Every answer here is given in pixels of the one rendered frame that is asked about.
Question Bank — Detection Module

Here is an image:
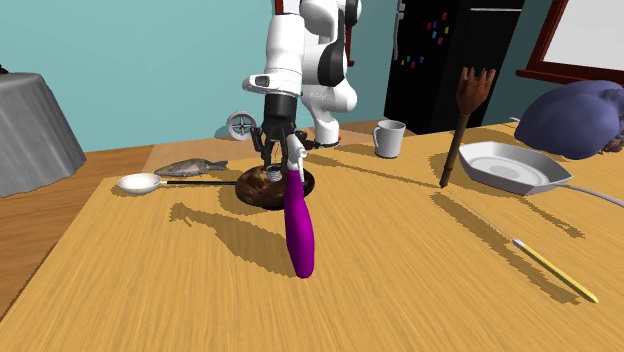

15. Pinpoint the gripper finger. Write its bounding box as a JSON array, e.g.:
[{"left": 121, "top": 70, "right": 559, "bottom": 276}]
[
  {"left": 277, "top": 128, "right": 309, "bottom": 169},
  {"left": 249, "top": 125, "right": 275, "bottom": 168}
]

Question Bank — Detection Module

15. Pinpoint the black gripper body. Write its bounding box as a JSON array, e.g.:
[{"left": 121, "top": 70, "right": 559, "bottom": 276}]
[{"left": 262, "top": 92, "right": 299, "bottom": 135}]

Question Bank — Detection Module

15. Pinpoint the white round wheel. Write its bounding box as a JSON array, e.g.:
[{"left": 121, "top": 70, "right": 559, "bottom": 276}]
[{"left": 226, "top": 110, "right": 259, "bottom": 142}]

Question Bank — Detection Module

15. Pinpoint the brown doughnut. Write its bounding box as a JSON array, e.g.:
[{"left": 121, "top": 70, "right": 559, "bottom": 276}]
[{"left": 235, "top": 164, "right": 316, "bottom": 212}]

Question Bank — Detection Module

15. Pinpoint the grey fish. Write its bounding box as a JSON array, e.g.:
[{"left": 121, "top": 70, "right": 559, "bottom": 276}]
[{"left": 153, "top": 157, "right": 229, "bottom": 178}]

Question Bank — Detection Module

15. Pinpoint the purple spray bottle white nozzle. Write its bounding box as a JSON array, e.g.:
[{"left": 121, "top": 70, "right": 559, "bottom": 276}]
[{"left": 283, "top": 133, "right": 316, "bottom": 280}]

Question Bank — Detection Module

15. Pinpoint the white mug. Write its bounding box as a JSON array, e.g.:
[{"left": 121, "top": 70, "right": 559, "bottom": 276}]
[{"left": 372, "top": 119, "right": 407, "bottom": 160}]

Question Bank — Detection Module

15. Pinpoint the black fridge with magnets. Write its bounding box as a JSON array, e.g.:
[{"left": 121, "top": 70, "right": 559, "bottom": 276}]
[{"left": 383, "top": 0, "right": 527, "bottom": 137}]

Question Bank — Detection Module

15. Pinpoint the brown wooden fork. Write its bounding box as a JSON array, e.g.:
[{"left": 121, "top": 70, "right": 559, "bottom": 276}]
[{"left": 439, "top": 66, "right": 497, "bottom": 190}]

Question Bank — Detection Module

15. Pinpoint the grey cloth covered table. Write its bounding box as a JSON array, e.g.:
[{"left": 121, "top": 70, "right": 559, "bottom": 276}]
[{"left": 0, "top": 72, "right": 88, "bottom": 199}]

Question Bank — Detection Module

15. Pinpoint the blue-purple beanbag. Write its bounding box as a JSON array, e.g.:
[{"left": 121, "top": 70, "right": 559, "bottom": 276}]
[{"left": 513, "top": 79, "right": 624, "bottom": 161}]

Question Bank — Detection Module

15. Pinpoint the yellow pencil thin tip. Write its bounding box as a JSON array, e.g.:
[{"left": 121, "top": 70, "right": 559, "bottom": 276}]
[{"left": 445, "top": 188, "right": 600, "bottom": 305}]

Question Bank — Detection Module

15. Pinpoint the red framed window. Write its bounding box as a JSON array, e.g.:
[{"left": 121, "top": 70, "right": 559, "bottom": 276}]
[{"left": 516, "top": 0, "right": 624, "bottom": 87}]

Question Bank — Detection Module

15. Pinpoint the white spoon black handle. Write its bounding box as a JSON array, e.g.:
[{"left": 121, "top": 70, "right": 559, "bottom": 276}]
[{"left": 117, "top": 172, "right": 239, "bottom": 197}]

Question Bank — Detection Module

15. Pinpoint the white pan with handle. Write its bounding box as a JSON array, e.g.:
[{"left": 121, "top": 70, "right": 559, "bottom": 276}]
[{"left": 457, "top": 141, "right": 624, "bottom": 209}]

